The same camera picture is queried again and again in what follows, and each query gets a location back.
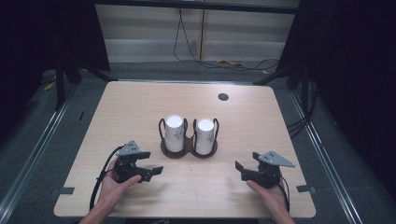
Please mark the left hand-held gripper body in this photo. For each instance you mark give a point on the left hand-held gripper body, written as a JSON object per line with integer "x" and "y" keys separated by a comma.
{"x": 126, "y": 163}

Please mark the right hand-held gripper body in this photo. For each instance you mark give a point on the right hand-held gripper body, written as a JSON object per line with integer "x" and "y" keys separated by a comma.
{"x": 267, "y": 171}

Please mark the stack of white paper cups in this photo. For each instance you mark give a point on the stack of white paper cups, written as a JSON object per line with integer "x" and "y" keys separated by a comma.
{"x": 174, "y": 133}
{"x": 205, "y": 137}

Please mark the person's right hand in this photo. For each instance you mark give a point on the person's right hand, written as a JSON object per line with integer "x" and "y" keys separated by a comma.
{"x": 272, "y": 196}

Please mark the person's left hand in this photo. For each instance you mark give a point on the person's left hand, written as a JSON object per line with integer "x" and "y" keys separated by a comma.
{"x": 112, "y": 188}

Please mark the grey tape strip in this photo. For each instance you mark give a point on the grey tape strip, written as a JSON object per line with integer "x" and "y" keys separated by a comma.
{"x": 66, "y": 190}
{"x": 305, "y": 188}

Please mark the dark round table grommet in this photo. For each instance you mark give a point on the dark round table grommet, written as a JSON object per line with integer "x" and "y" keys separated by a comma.
{"x": 223, "y": 96}

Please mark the black metal stand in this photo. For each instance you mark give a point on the black metal stand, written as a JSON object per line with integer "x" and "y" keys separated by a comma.
{"x": 59, "y": 87}
{"x": 274, "y": 76}

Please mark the yellow floor tape piece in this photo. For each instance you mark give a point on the yellow floor tape piece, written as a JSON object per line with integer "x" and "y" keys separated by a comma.
{"x": 229, "y": 62}
{"x": 49, "y": 86}

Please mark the black curtain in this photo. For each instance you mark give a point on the black curtain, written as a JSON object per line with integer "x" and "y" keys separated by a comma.
{"x": 46, "y": 37}
{"x": 351, "y": 77}

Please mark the black overhead bar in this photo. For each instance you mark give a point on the black overhead bar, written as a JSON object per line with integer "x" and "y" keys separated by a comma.
{"x": 199, "y": 5}

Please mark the metal floor rail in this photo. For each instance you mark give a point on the metal floor rail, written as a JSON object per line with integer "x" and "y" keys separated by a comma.
{"x": 323, "y": 161}
{"x": 31, "y": 155}

